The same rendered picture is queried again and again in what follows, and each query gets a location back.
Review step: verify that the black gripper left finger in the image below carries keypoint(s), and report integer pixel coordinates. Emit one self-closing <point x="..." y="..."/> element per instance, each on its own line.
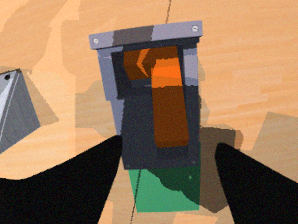
<point x="73" y="192"/>

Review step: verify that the orange l-shaped part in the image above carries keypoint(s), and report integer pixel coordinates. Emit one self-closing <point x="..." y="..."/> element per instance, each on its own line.
<point x="169" y="111"/>

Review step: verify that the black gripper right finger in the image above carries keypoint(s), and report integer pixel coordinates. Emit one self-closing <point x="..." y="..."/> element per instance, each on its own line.
<point x="255" y="194"/>

